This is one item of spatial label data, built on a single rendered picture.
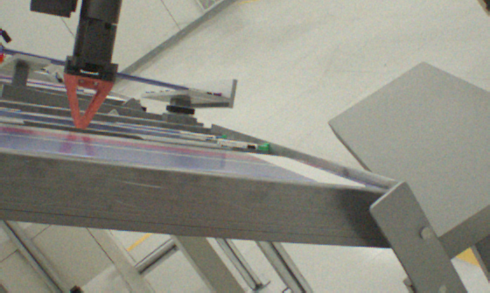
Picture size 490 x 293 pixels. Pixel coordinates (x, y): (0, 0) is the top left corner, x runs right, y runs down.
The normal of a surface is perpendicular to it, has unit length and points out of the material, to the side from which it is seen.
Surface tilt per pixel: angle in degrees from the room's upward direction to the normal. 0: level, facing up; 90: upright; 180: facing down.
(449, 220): 0
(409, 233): 90
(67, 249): 90
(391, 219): 90
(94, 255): 90
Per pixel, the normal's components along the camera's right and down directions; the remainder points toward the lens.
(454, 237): 0.11, 0.26
